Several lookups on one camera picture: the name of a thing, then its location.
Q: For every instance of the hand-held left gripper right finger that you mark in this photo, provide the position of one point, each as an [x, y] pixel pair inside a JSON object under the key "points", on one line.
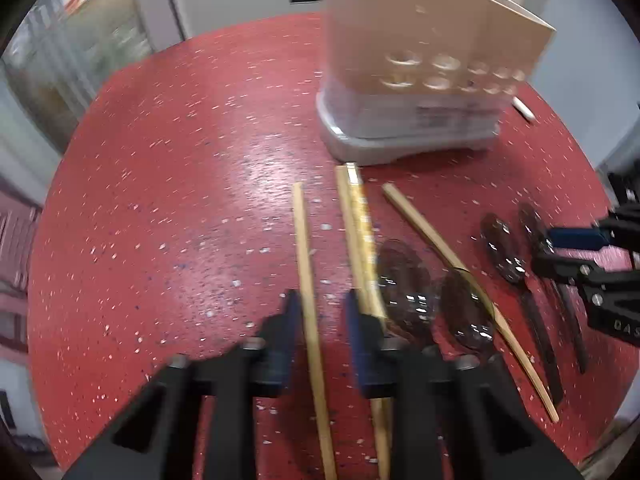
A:
{"points": [[357, 340]]}

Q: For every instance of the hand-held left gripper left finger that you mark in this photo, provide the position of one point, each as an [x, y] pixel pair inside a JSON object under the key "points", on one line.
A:
{"points": [[290, 330]]}

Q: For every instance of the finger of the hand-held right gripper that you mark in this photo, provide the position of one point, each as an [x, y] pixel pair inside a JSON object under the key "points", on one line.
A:
{"points": [[575, 238], [560, 266]]}

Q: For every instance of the dark translucent plastic spoon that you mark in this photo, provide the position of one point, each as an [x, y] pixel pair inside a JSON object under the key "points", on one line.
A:
{"points": [[532, 225], [467, 310], [405, 280], [502, 250]]}

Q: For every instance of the beige utensil holder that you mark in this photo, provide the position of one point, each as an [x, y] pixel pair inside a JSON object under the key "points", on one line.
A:
{"points": [[400, 20]]}

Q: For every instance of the small white plastic piece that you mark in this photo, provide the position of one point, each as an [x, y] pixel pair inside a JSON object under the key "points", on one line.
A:
{"points": [[523, 109]]}

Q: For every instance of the glass sliding door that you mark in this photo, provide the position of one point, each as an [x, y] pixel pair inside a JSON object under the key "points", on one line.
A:
{"points": [[85, 45]]}

